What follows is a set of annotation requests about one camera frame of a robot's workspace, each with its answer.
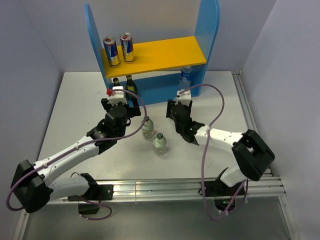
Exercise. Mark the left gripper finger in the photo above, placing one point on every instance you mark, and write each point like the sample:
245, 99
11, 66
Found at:
106, 104
135, 109

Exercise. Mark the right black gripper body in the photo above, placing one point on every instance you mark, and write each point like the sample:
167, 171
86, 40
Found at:
178, 128

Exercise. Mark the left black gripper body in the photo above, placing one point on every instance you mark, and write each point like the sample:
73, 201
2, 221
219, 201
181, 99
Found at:
121, 133

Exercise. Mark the red bull can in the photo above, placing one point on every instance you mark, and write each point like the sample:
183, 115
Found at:
127, 47
111, 50

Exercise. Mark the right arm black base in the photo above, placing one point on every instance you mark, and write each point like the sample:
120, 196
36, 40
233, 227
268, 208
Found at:
216, 188

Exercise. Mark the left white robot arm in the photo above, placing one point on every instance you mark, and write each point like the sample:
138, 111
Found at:
35, 184

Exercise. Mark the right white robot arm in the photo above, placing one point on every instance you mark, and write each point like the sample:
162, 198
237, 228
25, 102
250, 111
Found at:
252, 155

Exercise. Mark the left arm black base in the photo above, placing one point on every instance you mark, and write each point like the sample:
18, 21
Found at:
92, 201

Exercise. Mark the blue and yellow shelf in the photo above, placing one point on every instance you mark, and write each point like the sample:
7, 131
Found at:
166, 54

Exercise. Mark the green bottle yellow label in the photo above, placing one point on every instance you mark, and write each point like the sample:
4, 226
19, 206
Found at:
130, 85

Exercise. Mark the green bottle red label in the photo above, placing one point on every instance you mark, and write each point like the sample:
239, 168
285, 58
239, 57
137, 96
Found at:
116, 82

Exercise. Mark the clear glass bottle green cap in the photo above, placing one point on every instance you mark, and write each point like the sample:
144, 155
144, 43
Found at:
148, 128

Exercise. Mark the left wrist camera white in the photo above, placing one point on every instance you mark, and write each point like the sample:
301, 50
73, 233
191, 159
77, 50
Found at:
116, 95

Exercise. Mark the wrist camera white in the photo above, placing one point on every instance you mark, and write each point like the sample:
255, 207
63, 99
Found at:
116, 95
183, 97

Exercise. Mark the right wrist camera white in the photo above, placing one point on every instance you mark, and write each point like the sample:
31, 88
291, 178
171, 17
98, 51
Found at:
183, 97

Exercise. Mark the aluminium rail frame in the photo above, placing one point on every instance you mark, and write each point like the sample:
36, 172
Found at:
155, 196

